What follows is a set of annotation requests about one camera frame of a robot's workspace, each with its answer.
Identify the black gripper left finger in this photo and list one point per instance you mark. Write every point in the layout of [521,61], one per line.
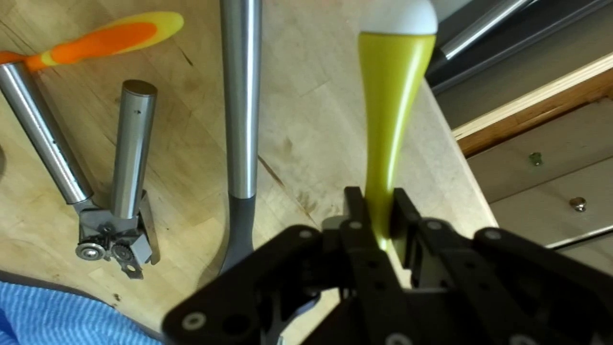
[308,289]

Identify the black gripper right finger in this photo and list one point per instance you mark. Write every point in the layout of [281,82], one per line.
[505,289]

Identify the beige cabinet drawer front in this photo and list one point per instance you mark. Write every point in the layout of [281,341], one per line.
[544,218]
[576,147]

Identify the shiny steel cabinet knob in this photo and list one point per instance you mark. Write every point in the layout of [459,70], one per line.
[578,205]

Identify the dull green cabinet knob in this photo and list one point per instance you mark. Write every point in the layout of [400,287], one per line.
[536,160]

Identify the blue cloth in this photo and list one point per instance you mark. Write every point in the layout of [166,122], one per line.
[59,318]

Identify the grey cutlery tray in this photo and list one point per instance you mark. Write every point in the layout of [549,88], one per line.
[563,32]

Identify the orange and yellow spatula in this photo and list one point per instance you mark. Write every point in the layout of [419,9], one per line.
[109,40]

